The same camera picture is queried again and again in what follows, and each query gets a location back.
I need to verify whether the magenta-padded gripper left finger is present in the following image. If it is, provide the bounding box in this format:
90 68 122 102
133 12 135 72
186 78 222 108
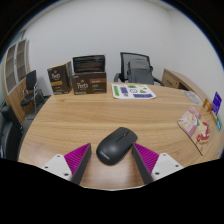
40 142 92 185

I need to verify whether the white green purple sticker sheet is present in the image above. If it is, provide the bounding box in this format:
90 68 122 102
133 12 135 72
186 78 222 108
111 83 157 100

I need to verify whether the purple sign card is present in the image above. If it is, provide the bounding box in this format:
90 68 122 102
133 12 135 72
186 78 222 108
211 91 223 117

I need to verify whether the wide brown cardboard box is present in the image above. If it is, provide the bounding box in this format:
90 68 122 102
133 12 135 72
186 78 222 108
70 71 108 96

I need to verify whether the black leather sofa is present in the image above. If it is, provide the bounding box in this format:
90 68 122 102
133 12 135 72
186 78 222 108
0 104 24 161

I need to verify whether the round patterned white disc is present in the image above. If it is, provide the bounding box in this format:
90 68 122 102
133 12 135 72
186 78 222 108
184 90 202 106

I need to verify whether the wooden side cabinet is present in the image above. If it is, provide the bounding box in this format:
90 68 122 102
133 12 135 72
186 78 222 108
161 68 204 101

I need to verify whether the wooden shelf unit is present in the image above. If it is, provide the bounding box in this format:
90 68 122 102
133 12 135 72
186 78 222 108
0 38 33 124

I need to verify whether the grey backpack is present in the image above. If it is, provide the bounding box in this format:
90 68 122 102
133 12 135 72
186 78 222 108
127 58 155 85

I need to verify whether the black visitor chair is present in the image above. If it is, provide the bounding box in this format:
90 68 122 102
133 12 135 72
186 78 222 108
19 69 46 116

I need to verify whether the black mesh office chair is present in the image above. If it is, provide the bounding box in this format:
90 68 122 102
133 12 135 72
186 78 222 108
113 51 165 87

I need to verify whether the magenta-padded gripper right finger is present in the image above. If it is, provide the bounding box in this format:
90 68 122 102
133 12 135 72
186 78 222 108
131 142 184 185

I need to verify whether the small orange box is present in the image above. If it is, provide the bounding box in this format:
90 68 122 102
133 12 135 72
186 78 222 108
202 98 214 113

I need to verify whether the tall brown cardboard box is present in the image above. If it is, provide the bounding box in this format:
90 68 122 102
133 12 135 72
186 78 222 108
46 60 74 96

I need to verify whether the black computer mouse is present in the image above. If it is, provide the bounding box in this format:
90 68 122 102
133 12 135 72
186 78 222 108
95 126 139 166

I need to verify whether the black cardboard box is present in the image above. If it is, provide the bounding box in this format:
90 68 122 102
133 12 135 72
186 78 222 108
72 54 107 74

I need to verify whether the cartoon print mouse pad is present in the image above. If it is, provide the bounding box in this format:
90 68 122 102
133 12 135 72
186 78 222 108
176 105 212 156

